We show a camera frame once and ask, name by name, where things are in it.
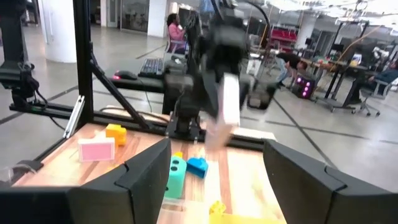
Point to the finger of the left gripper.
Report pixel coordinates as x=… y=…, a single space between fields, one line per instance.
x=214 y=90
x=245 y=88

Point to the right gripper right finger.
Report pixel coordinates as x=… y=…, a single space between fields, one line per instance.
x=298 y=186

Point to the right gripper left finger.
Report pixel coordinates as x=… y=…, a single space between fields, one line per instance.
x=140 y=186

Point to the pink playing card box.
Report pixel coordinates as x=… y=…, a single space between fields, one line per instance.
x=96 y=151
x=230 y=99

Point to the teal foam die black dots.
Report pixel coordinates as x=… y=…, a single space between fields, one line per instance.
x=175 y=177

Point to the small yellow toy brick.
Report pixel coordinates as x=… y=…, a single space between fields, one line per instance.
x=178 y=154

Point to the yellow two-stud toy block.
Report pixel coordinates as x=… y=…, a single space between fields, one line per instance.
x=116 y=134

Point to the small blue rounded block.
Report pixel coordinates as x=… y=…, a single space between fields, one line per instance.
x=197 y=166

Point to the small yellow four-stud brick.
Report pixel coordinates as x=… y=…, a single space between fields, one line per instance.
x=217 y=208

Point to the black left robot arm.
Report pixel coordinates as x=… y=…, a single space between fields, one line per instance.
x=186 y=109

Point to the person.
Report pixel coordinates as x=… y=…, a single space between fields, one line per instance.
x=289 y=62
x=175 y=31
x=382 y=77

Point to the red storage shelf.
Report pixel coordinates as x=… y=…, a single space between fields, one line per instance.
x=283 y=37

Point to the computer case pink lights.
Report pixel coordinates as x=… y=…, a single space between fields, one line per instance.
x=306 y=87

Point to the black computer keyboard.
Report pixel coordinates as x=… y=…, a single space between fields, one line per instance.
x=151 y=67

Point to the black side desk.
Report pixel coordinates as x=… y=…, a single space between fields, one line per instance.
x=136 y=84

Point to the black computer mouse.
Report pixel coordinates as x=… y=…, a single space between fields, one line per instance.
x=124 y=75

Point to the black office desk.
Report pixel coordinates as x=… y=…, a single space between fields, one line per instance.
x=339 y=81

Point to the grey office chair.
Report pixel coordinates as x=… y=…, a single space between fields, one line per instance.
x=373 y=93

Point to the white building pillar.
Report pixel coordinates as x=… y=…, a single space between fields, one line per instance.
x=59 y=31

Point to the black equipment stand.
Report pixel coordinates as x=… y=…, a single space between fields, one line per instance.
x=12 y=46

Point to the silver metal bracket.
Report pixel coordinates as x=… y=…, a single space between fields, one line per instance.
x=74 y=115

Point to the black aluminium table frame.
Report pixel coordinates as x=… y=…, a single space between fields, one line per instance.
x=83 y=62

